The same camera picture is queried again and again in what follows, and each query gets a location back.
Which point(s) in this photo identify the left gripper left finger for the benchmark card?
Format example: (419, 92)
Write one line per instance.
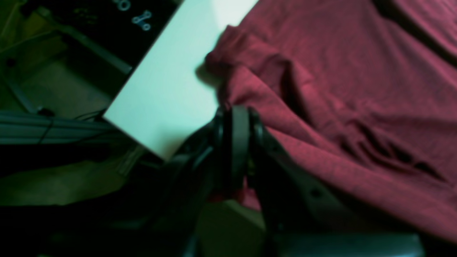
(156, 217)

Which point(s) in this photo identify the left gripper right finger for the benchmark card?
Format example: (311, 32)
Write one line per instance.
(302, 217)

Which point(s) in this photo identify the dark red t-shirt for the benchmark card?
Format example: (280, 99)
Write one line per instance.
(361, 93)

